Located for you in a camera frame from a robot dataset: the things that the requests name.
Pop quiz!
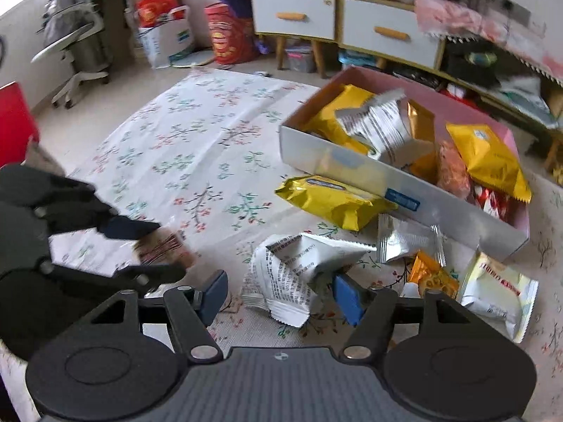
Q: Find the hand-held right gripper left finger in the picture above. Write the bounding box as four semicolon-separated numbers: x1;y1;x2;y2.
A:
83;269;229;365

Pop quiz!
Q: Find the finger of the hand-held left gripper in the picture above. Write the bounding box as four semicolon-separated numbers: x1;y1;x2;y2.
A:
39;263;185;306
37;193;163;242

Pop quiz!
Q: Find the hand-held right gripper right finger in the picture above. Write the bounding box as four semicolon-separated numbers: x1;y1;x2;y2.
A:
331;274;478;361

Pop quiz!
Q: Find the clear brown biscuit packet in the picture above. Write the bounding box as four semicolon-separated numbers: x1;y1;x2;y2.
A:
134;228;197;270

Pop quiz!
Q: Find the white grey-text snack packet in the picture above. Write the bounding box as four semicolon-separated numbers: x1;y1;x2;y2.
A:
241;233;377;328

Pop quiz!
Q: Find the silver foil snack packet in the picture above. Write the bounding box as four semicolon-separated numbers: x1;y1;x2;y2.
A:
377;213;446;267

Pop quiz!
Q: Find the orange white snack packet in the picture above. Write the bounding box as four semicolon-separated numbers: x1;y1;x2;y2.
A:
405;250;460;300

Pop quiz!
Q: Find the gold snack packet blue label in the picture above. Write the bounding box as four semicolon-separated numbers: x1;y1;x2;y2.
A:
274;175;399;232

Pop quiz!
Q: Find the silver pink cardboard box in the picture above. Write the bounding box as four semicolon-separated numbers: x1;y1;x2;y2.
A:
278;66;531;261

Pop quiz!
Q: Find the white and gold snack packet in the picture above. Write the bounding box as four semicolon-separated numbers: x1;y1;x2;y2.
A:
458;250;540;344

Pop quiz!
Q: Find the white green snack packet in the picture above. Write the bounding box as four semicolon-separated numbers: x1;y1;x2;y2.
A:
335;88;414;167

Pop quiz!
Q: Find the yellow snack packet white label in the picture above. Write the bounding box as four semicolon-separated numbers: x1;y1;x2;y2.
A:
445;122;533;204

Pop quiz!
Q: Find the floral tablecloth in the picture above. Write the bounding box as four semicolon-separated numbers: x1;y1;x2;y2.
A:
0;68;563;422

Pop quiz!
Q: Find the red chair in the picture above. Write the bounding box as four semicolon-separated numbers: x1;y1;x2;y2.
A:
0;81;41;168

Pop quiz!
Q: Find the pink speckled snack packet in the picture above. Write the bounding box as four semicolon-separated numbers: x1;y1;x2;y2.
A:
435;140;472;199

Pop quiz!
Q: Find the white office chair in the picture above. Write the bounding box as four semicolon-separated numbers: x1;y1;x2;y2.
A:
30;0;112;109

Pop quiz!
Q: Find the plain yellow snack packet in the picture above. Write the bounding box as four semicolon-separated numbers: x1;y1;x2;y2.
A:
303;83;377;155

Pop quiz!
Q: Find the white shopping bag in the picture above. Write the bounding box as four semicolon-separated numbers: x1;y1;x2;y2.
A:
138;6;197;70

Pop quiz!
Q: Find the red round gift bag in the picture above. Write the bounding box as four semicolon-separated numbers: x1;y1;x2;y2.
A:
204;3;261;66

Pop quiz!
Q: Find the red plastic bag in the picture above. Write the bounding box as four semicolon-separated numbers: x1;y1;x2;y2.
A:
135;0;181;28

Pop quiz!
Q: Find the clear plastic storage box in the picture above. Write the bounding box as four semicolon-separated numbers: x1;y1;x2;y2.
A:
285;41;318;74

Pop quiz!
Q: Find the wooden white cabinet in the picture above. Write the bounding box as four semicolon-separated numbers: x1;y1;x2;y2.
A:
248;0;563;177

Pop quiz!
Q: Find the black bag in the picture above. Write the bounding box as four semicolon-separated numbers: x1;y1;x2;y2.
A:
442;39;504;89

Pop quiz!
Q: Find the pile of white papers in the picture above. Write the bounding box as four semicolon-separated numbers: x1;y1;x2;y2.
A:
497;75;559;128

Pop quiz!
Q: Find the pink patterned cloth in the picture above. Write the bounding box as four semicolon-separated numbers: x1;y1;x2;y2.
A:
413;0;563;84

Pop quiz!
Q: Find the wall outlet panel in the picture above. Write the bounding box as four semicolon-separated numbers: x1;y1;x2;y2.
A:
484;0;546;36

